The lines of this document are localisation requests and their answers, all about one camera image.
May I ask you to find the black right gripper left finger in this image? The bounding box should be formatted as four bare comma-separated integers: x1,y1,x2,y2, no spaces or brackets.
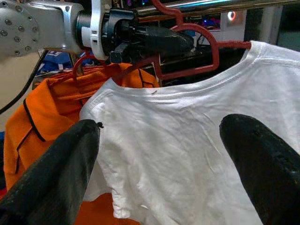
0,119,104,225

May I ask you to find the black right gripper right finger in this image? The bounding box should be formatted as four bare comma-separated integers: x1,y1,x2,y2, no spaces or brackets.
219,113,300,225

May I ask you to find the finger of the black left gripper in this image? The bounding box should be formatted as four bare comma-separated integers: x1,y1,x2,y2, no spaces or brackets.
140,25,195,57

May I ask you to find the red hanger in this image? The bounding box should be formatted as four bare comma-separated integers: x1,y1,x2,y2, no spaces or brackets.
104,0,253,86
72,52,94,83

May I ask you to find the white T-shirt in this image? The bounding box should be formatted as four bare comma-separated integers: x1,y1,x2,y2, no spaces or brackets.
79,40,300,225

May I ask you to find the metal clothes rack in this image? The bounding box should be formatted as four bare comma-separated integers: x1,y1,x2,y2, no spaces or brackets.
135,0,300,18

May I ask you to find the orange polo shirt black trim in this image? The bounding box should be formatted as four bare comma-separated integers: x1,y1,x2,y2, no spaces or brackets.
3,62,160,225

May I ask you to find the blue printed garment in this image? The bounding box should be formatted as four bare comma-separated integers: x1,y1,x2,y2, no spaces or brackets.
37,50,94,71

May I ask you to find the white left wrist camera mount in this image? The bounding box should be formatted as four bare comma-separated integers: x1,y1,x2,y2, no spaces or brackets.
90,0,112,61

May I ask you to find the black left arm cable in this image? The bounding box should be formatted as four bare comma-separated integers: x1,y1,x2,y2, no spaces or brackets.
0,49,49,115

